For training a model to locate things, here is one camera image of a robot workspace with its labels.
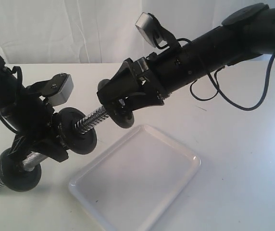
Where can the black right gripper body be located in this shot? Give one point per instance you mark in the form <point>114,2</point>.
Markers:
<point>143,83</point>

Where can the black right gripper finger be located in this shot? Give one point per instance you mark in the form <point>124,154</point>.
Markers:
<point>134,99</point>
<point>124,76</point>

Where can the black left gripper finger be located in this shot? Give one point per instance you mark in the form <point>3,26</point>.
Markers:
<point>50,149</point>

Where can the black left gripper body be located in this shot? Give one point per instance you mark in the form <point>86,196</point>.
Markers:
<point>31,117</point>

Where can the black weight plate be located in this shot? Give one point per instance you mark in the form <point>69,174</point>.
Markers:
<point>123,117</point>
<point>14,177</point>
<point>78,143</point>

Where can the chrome threaded dumbbell bar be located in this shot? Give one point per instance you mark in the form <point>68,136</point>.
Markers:
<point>82,126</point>

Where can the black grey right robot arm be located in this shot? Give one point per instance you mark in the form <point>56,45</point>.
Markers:
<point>244,35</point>

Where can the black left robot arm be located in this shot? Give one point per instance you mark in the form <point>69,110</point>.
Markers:
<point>12,90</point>

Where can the white rectangular plastic tray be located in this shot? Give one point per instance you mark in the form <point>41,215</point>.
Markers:
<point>131,184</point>

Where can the white backdrop curtain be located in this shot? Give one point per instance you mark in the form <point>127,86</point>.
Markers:
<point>98,31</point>

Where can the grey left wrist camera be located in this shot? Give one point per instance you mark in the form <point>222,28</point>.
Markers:
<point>57,89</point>

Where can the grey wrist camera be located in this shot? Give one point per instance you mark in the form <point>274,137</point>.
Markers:
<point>154,33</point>
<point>57,89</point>

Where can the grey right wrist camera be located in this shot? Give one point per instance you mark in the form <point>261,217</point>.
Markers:
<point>154,33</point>

